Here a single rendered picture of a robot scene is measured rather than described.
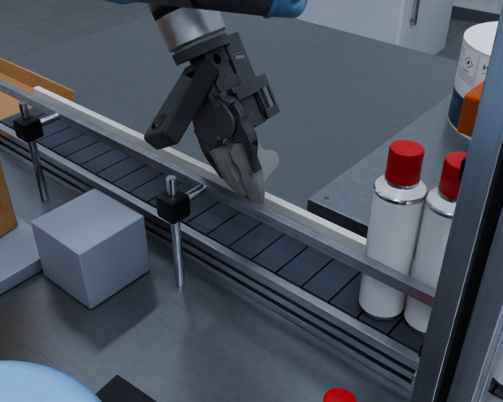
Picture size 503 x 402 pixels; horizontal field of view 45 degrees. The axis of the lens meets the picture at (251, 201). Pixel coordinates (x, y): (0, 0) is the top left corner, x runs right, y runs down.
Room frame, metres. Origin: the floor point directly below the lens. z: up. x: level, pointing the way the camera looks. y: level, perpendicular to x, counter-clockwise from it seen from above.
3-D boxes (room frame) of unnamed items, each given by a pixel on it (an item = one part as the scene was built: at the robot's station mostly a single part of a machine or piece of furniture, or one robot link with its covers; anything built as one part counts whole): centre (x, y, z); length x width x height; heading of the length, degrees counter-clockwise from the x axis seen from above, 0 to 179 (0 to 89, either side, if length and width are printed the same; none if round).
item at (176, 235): (0.61, 0.08, 0.91); 0.07 x 0.03 x 0.17; 140
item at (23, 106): (0.80, 0.31, 0.91); 0.07 x 0.03 x 0.17; 140
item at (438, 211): (0.48, -0.19, 0.98); 0.05 x 0.05 x 0.20
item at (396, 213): (0.50, -0.15, 0.98); 0.05 x 0.05 x 0.20
